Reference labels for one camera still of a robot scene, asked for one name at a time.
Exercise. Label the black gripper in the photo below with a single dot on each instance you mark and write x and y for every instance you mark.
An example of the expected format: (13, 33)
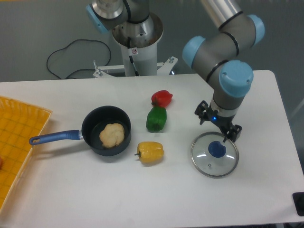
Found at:
(231, 132)

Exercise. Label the glass pot lid blue knob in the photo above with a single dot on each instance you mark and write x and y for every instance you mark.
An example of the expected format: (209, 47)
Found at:
(213, 156)

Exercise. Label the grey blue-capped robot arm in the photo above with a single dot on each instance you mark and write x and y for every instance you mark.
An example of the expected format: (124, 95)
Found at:
(215, 59)

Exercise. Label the red bell pepper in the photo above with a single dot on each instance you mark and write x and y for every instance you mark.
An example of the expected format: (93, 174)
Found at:
(161, 98)

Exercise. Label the green bell pepper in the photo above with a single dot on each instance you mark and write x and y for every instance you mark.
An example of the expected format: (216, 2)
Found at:
(156, 119)

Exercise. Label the yellow bell pepper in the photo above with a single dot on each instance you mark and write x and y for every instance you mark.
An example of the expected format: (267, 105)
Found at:
(148, 152)

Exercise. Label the cauliflower floret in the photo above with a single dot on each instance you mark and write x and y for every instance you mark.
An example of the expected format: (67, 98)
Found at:
(112, 135)

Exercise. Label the black device at table edge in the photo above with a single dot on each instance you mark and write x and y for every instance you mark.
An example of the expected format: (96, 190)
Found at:
(298, 198)

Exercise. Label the yellow plastic basket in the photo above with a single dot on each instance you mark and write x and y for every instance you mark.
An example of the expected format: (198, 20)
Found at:
(19, 121)

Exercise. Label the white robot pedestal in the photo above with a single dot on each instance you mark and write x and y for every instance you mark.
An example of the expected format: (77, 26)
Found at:
(138, 43)

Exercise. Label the dark saucepan blue handle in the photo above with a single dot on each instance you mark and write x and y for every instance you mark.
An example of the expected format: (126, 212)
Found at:
(92, 125)

